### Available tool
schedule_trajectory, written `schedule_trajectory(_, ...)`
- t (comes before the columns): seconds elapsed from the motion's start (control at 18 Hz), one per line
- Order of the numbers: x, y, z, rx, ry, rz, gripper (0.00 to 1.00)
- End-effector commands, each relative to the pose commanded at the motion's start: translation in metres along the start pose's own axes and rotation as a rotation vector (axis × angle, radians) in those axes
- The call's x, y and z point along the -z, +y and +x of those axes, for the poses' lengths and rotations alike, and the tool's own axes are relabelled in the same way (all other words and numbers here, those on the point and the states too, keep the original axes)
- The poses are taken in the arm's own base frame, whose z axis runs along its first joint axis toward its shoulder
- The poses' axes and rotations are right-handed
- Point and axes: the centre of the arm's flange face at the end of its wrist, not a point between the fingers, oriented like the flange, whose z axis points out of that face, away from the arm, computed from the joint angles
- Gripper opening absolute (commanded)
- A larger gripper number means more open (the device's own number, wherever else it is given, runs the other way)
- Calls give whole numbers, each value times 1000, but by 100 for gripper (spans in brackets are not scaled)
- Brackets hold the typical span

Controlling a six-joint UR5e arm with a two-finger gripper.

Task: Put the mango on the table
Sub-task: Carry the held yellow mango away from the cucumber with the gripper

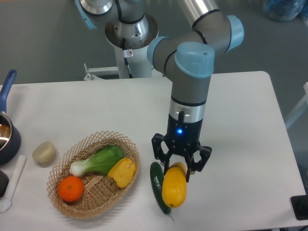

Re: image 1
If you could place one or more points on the blue plastic bag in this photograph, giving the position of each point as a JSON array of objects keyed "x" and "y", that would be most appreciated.
[{"x": 283, "y": 10}]

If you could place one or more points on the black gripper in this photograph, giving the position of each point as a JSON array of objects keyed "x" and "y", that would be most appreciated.
[{"x": 181, "y": 139}]

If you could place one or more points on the yellow mango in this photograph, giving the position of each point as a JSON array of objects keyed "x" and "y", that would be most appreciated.
[{"x": 174, "y": 189}]

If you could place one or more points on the yellow bell pepper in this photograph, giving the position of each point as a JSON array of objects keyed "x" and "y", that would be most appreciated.
[{"x": 122, "y": 172}]

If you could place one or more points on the black round object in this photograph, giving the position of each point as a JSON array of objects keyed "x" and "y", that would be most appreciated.
[{"x": 4, "y": 181}]

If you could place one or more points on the blue handled saucepan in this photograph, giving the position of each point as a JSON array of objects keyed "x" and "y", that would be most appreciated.
[{"x": 10, "y": 138}]

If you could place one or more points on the beige steamed bun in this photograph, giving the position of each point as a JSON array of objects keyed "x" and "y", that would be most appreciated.
[{"x": 44, "y": 152}]

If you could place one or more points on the white frame at right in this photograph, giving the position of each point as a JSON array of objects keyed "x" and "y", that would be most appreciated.
[{"x": 298, "y": 109}]

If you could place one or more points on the woven wicker basket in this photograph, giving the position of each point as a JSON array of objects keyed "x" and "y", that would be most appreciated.
[{"x": 99, "y": 192}]

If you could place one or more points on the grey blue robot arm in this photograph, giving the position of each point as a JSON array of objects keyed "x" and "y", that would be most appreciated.
[{"x": 187, "y": 61}]

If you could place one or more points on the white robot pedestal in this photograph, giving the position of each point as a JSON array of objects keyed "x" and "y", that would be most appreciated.
[{"x": 130, "y": 43}]

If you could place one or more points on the green bok choy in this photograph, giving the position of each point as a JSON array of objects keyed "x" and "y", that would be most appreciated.
[{"x": 100, "y": 162}]

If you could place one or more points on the black device at table edge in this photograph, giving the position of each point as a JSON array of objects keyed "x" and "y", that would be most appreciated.
[{"x": 300, "y": 206}]

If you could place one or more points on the white radish stick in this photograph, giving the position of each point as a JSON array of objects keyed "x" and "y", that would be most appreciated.
[{"x": 6, "y": 201}]

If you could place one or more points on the dark green cucumber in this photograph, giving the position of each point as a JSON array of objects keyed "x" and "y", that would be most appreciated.
[{"x": 157, "y": 178}]

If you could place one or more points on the orange tangerine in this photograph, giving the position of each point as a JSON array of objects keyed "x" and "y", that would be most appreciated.
[{"x": 70, "y": 189}]

